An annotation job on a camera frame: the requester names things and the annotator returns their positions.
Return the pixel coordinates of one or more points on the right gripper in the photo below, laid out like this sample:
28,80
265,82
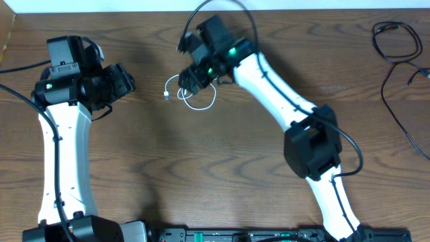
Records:
194,71

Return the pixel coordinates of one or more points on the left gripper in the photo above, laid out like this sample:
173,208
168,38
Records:
120,82

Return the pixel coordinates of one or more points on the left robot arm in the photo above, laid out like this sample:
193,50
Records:
67,94

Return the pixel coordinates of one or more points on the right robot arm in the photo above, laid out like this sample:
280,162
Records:
312,138

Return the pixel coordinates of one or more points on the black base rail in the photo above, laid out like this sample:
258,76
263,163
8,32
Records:
307,233

